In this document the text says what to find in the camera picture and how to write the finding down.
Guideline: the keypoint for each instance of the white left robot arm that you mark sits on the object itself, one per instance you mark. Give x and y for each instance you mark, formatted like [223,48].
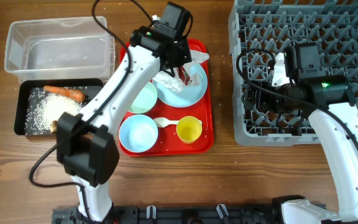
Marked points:
[85,142]

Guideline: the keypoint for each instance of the white rice pile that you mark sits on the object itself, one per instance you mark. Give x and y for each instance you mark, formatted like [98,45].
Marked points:
[44,108]

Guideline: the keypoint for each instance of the green bowl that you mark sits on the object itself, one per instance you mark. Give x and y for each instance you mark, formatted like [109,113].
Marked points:
[145,100]

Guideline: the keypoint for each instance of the orange carrot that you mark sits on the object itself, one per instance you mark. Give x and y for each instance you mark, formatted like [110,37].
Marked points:
[75,95]

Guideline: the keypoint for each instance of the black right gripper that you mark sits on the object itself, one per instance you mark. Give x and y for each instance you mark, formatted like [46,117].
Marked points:
[252,101]

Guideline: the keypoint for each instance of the black waste tray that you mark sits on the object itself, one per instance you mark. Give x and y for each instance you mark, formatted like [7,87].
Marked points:
[89,86]

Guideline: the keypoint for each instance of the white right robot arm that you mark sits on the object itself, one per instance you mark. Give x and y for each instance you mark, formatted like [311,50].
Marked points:
[328,103]

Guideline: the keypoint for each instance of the light blue plate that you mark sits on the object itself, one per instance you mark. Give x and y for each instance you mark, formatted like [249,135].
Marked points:
[189,95]

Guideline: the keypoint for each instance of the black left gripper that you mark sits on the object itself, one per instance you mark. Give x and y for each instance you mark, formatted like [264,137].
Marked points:
[186,57]

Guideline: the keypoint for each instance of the white plastic spoon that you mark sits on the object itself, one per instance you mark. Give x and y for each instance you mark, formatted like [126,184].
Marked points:
[162,122]

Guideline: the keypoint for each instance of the red snack wrapper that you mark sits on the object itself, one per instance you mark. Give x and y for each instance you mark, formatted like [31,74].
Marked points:
[184,76]

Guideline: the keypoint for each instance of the grey dishwasher rack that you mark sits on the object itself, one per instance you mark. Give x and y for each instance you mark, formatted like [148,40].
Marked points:
[259,29]

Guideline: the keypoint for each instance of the clear plastic bin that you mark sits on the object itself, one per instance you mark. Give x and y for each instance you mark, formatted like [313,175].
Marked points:
[62,48]

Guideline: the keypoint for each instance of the light blue bowl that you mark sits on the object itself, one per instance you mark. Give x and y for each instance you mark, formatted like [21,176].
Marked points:
[138,133]

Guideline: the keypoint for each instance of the red plastic tray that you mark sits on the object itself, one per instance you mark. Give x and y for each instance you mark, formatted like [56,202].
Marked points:
[168,142]

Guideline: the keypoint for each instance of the white napkin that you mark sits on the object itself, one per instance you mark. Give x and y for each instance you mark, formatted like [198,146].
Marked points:
[175,84]

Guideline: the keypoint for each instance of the yellow plastic cup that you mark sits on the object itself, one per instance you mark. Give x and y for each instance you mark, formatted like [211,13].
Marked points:
[189,129]

